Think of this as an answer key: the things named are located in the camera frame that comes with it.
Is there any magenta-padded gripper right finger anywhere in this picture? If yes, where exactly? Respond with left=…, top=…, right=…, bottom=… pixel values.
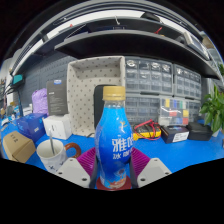
left=129, top=147, right=173, bottom=189

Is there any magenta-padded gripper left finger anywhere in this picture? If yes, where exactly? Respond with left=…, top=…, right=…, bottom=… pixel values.
left=55, top=147, right=99, bottom=189

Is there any blue drink bottle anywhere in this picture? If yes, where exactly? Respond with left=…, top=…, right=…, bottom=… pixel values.
left=94, top=85, right=134, bottom=190

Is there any metal spoon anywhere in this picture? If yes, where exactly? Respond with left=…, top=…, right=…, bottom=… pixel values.
left=48, top=128, right=56, bottom=158

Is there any yellow multimeter with red leads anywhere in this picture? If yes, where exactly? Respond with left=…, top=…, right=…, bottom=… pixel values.
left=132, top=119, right=163, bottom=142

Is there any black box with white label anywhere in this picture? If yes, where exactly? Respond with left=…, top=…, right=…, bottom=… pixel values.
left=160, top=124, right=190, bottom=144

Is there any small white box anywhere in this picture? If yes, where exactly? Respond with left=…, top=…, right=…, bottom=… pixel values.
left=42, top=113, right=73, bottom=141

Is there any brown cardboard box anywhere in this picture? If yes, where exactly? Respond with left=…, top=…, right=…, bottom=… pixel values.
left=2, top=130, right=37, bottom=164

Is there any blue cardboard box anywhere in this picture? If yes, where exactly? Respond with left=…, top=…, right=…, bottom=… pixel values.
left=16, top=112, right=48, bottom=143

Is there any black case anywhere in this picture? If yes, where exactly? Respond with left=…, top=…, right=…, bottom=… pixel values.
left=185, top=121, right=214, bottom=142

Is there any black rectangular speaker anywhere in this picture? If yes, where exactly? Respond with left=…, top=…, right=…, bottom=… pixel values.
left=93, top=84, right=118, bottom=131

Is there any dark grey flat box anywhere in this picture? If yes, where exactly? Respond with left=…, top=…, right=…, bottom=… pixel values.
left=45, top=79, right=69, bottom=117

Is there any purple plastic bag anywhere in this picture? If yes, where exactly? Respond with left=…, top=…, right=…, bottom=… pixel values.
left=31, top=87, right=50, bottom=116

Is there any white dotted fabric bin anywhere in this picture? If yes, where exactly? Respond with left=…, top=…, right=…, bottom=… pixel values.
left=66, top=55, right=127, bottom=138

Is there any green potted plant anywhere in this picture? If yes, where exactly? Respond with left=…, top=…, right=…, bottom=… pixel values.
left=199, top=84, right=224, bottom=134

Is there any grey small-parts drawer cabinet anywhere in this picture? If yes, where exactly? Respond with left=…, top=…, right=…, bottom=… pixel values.
left=172, top=63, right=203, bottom=123
left=124, top=56, right=175, bottom=126

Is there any teal plastic bin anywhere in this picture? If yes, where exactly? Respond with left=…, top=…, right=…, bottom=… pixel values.
left=12, top=73, right=25, bottom=86

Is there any dark overhead shelf unit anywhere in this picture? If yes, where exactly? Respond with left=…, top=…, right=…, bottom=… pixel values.
left=9, top=16, right=221, bottom=81

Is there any white mug with brown handle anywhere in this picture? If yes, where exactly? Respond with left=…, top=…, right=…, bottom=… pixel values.
left=35, top=138, right=82, bottom=174

